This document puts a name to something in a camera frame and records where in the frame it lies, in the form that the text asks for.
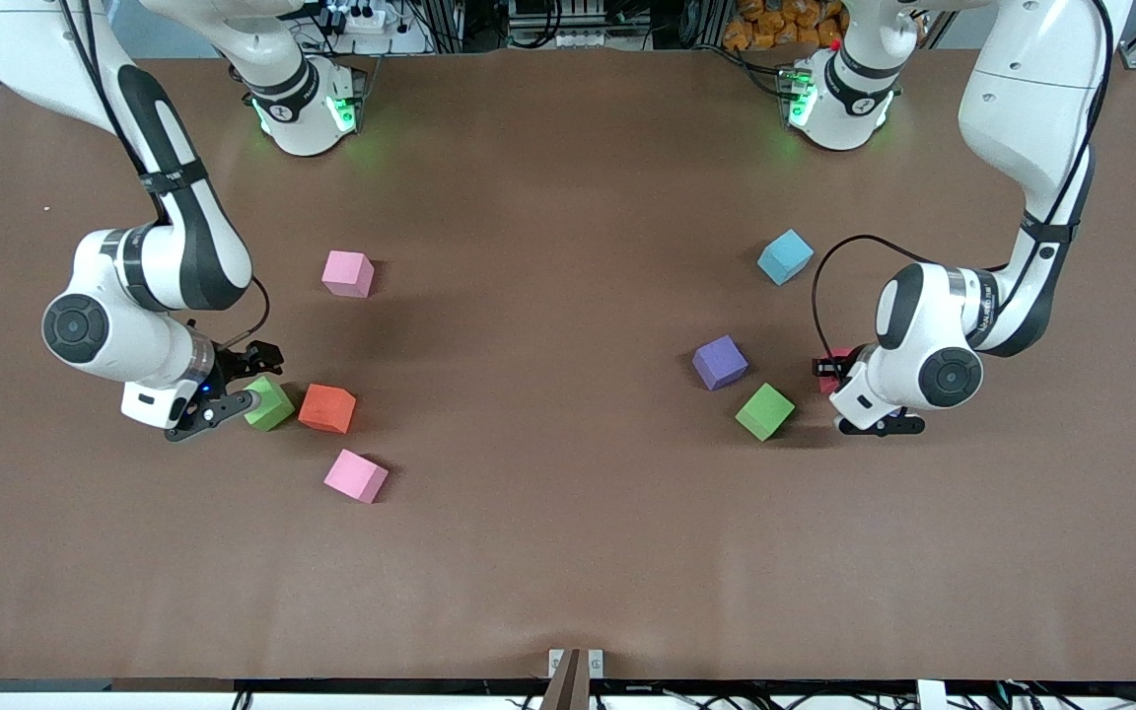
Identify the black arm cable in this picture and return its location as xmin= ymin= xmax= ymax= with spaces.
xmin=812 ymin=0 xmax=1116 ymax=366
xmin=55 ymin=0 xmax=271 ymax=351

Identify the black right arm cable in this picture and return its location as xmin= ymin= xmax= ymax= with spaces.
xmin=55 ymin=0 xmax=271 ymax=351

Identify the orange foam cube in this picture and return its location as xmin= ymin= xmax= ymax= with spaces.
xmin=298 ymin=384 xmax=357 ymax=434

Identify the green foam cube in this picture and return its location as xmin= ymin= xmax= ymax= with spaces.
xmin=245 ymin=376 xmax=295 ymax=432
xmin=735 ymin=383 xmax=796 ymax=442

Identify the small metal bracket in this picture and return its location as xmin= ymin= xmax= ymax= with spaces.
xmin=548 ymin=648 xmax=604 ymax=681

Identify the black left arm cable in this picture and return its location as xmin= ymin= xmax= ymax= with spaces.
xmin=812 ymin=0 xmax=1116 ymax=366

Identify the pink foam cube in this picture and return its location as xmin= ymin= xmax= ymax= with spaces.
xmin=321 ymin=249 xmax=375 ymax=299
xmin=323 ymin=449 xmax=390 ymax=505

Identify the red foam cube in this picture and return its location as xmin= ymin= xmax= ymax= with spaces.
xmin=817 ymin=345 xmax=860 ymax=395

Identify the white power strip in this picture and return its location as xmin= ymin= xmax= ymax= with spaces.
xmin=324 ymin=3 xmax=393 ymax=36

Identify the orange snack bag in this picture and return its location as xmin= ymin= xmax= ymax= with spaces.
xmin=723 ymin=0 xmax=845 ymax=52

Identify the light blue foam cube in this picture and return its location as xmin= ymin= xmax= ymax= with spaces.
xmin=757 ymin=229 xmax=815 ymax=287

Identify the grey equipment box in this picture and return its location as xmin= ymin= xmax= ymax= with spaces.
xmin=507 ymin=0 xmax=620 ymax=50

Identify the purple foam cube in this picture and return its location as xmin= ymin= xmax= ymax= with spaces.
xmin=692 ymin=335 xmax=749 ymax=391

